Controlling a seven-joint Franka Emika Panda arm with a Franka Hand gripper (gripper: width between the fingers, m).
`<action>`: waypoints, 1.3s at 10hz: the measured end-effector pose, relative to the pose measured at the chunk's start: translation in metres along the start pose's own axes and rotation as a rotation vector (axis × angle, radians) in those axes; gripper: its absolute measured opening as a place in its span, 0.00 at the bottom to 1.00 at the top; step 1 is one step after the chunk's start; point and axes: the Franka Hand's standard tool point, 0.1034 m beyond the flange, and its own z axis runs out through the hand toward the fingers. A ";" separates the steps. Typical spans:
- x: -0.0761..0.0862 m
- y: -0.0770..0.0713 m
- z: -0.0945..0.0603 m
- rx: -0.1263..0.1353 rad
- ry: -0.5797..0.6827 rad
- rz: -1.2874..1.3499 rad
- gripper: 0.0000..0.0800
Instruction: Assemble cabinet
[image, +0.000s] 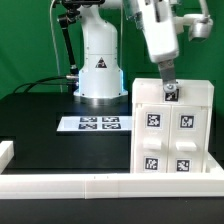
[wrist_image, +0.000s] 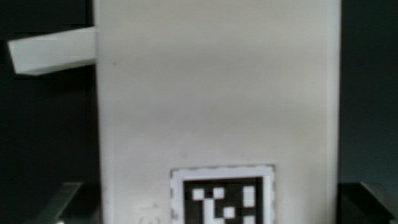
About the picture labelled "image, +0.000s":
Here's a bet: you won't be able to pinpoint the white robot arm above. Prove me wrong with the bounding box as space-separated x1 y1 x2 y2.
74 0 179 105

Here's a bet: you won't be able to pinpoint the white small box part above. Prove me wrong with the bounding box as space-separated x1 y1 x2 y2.
132 78 214 107

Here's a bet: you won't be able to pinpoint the black cables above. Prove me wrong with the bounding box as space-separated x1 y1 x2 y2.
12 74 80 94

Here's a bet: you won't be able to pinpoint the white small door part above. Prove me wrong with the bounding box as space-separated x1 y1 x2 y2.
134 105 170 173

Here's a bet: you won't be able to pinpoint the white U-shaped fence frame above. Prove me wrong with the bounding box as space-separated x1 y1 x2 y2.
0 141 224 199

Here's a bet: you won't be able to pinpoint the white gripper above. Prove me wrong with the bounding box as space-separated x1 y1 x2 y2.
126 0 179 93

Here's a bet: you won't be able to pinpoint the white cabinet body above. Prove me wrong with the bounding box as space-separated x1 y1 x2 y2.
130 103 212 173

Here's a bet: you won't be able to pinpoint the white hanging cable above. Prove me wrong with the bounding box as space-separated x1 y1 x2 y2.
49 0 64 94

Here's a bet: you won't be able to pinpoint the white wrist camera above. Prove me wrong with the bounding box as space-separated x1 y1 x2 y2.
174 14 213 42

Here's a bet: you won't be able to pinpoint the white flat panel with tags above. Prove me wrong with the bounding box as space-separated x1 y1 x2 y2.
57 116 132 132

